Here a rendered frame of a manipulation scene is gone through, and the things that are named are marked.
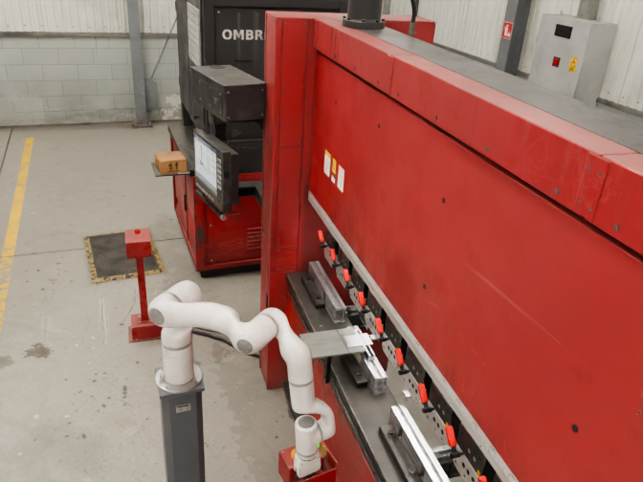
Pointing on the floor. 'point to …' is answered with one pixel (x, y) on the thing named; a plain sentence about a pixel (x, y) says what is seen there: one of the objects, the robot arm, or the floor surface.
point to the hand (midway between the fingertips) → (308, 479)
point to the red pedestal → (138, 332)
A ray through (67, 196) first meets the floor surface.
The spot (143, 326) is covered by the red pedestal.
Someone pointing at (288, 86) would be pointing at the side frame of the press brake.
